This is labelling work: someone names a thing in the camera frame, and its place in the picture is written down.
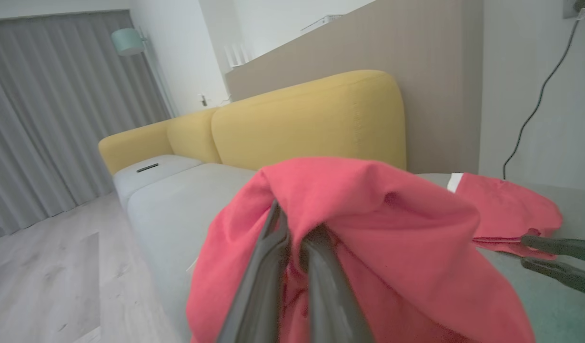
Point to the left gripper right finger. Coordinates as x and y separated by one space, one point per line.
328 295

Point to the large grey sofa seat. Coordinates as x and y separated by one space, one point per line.
178 228

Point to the black remote control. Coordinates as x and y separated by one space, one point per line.
147 167

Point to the small yellow sofa backrest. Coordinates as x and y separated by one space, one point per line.
192 136

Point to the yellow sofa armrest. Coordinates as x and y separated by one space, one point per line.
130 145

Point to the small grey sofa seat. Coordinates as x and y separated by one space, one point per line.
173 166

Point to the teal floor lamp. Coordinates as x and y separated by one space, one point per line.
128 42

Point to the red jersey with white stripes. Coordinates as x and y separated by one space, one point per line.
392 247

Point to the large yellow sofa backrest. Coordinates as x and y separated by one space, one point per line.
311 124

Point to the grey curtain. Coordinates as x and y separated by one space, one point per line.
49 119

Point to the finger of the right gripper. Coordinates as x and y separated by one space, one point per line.
569 248
573 278

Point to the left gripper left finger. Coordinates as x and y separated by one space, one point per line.
261 286

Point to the red jersey with white trim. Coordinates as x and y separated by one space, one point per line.
507 209

